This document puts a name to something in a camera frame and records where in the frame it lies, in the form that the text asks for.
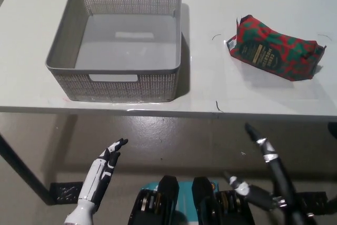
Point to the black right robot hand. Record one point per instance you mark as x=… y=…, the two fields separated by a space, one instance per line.
x=276 y=169

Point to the robot black body block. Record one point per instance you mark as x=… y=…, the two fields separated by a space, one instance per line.
x=221 y=206
x=158 y=204

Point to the robot left black body block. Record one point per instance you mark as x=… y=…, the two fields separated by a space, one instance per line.
x=158 y=204

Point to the red green coffee bean bag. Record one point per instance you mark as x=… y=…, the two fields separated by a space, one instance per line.
x=273 y=48

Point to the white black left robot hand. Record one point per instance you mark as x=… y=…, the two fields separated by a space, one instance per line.
x=98 y=176

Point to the black table leg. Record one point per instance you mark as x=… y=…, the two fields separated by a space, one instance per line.
x=25 y=168
x=333 y=130

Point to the grey perforated plastic basket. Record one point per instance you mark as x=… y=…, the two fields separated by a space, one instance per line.
x=126 y=38

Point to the black floor tape patch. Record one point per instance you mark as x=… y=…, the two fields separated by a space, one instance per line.
x=65 y=193
x=314 y=200

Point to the robot right black body block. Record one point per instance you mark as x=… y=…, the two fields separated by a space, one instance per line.
x=221 y=206

